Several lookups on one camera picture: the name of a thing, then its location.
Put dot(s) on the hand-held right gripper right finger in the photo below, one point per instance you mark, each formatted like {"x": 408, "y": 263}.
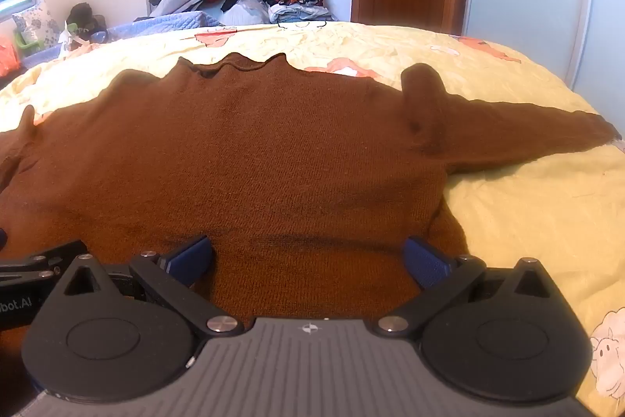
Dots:
{"x": 427, "y": 265}

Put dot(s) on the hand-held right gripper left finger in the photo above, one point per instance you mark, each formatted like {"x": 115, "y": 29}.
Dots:
{"x": 193, "y": 258}

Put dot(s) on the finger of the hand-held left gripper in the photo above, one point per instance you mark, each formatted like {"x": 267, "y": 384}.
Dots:
{"x": 29, "y": 265}

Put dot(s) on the brown knit sweater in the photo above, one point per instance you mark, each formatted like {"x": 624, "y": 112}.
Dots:
{"x": 268, "y": 153}

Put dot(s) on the yellow flower print quilt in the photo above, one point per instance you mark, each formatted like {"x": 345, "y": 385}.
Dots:
{"x": 537, "y": 226}

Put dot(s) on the orange cloth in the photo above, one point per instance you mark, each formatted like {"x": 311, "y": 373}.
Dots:
{"x": 7, "y": 55}

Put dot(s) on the white plastic bag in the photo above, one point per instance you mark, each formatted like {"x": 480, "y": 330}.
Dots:
{"x": 67, "y": 37}

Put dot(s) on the blue quilted blanket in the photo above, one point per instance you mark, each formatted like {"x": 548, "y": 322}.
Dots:
{"x": 171, "y": 22}

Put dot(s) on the floral pillow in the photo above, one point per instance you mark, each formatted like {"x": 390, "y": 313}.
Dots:
{"x": 44, "y": 26}

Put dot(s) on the dark plush toy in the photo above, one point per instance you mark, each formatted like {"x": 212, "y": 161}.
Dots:
{"x": 83, "y": 16}

